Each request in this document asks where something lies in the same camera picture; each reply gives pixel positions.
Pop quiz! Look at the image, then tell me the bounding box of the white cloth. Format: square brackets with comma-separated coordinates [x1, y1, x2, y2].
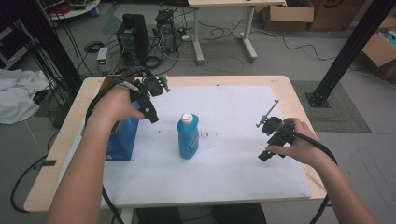
[0, 68, 50, 126]

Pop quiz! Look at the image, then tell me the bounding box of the round white table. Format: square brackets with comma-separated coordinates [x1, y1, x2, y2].
[40, 0, 102, 21]

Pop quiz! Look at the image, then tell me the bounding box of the blue bottle with white cap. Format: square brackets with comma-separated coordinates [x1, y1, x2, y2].
[177, 112, 201, 161]

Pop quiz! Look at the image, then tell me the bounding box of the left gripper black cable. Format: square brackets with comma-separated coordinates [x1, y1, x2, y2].
[84, 70, 148, 224]

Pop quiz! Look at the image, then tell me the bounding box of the black metal stand beam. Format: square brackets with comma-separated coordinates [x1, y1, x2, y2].
[305, 0, 396, 109]

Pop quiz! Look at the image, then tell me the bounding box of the cardboard box with blue contents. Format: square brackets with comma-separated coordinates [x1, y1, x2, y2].
[360, 15, 396, 82]

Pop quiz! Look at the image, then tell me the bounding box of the person's left hand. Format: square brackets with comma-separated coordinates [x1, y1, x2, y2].
[85, 83, 148, 133]

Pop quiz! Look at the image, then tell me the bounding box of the open cardboard box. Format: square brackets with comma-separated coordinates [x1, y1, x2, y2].
[259, 0, 316, 33]

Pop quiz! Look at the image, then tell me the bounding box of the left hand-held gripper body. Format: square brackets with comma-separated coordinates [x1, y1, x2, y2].
[130, 74, 165, 124]

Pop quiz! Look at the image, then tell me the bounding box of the large cardboard box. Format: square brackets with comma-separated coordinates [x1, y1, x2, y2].
[306, 0, 368, 33]

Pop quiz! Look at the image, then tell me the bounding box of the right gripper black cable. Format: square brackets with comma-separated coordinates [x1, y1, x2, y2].
[290, 130, 339, 224]

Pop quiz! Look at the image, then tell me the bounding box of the white-legged desk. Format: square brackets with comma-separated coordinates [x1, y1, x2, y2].
[187, 0, 287, 67]

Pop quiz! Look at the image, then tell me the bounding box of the black computer tower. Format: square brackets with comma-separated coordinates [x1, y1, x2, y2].
[116, 13, 151, 64]

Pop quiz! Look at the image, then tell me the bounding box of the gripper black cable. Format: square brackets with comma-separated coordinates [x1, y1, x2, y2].
[84, 70, 148, 224]
[290, 130, 339, 224]

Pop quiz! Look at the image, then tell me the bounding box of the black floor cable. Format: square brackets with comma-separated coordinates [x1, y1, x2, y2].
[9, 154, 49, 215]

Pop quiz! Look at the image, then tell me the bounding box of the black stand with cables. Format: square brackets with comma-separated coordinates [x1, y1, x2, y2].
[0, 0, 84, 104]

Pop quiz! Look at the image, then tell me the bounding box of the person's right hand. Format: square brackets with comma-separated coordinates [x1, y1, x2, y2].
[265, 117, 326, 167]

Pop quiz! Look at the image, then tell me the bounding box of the coiled black cable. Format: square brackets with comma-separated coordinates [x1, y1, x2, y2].
[84, 40, 106, 54]

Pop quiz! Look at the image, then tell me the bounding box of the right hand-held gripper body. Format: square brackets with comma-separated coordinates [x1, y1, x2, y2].
[257, 116, 297, 163]

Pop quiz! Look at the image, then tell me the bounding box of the grey floor mat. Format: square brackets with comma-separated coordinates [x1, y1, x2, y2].
[290, 79, 373, 134]

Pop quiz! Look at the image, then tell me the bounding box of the white power supply unit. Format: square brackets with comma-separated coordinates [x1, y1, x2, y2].
[96, 46, 110, 75]

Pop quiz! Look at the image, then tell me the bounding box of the open-frame computer tower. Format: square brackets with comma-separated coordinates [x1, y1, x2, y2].
[154, 8, 177, 54]

